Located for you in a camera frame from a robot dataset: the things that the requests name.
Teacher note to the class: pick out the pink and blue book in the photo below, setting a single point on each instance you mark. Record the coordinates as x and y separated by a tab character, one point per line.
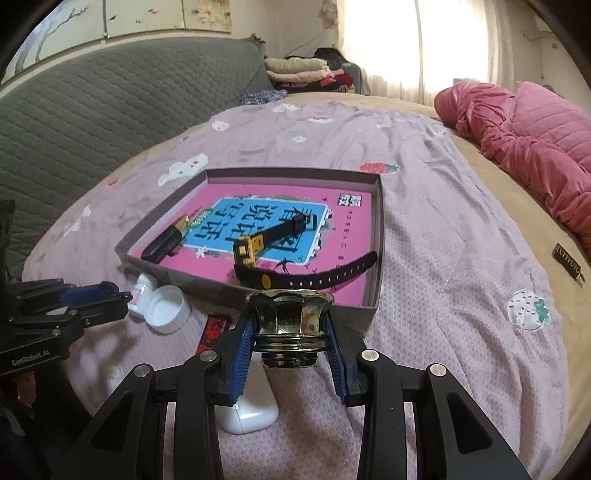
339	230

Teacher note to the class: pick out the white sheer curtains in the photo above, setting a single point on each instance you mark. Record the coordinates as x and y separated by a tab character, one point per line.
412	50

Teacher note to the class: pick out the black gold lipstick tube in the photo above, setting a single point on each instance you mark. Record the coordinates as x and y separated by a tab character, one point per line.
166	241

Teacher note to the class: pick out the pink quilted duvet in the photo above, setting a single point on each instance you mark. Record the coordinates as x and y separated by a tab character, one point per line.
537	137

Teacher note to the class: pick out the small white pill bottle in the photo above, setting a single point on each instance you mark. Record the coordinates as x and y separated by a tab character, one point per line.
142	293

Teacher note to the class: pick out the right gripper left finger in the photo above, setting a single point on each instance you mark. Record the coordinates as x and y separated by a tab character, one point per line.
235	347

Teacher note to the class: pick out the purple patterned bedsheet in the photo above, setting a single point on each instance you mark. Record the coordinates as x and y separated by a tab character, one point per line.
453	260

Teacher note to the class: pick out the white earbuds case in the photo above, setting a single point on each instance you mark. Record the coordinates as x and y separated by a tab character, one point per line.
255	410

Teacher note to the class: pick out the black and yellow wristwatch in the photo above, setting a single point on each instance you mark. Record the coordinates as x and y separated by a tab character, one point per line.
245	249

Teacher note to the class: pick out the shallow grey cardboard box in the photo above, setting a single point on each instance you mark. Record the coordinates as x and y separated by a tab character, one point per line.
234	296

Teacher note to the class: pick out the white bottle cap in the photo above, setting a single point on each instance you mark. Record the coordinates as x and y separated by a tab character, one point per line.
168	310

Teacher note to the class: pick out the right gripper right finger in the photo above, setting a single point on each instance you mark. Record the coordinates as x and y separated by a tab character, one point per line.
344	347

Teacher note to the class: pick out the grey quilted headboard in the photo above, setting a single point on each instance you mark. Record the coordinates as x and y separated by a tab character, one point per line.
66	129

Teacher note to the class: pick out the stack of folded clothes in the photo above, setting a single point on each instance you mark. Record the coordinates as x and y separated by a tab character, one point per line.
325	71

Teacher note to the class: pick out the red and black packet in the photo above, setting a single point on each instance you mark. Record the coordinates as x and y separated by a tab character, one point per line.
215	325

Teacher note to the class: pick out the small black labelled box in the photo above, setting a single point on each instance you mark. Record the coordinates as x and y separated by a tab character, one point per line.
573	268

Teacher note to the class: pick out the blossom wall painting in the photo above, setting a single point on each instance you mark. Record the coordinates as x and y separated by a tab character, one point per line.
73	23

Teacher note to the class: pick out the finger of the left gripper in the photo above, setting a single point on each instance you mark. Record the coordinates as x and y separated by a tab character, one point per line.
90	292
99	308

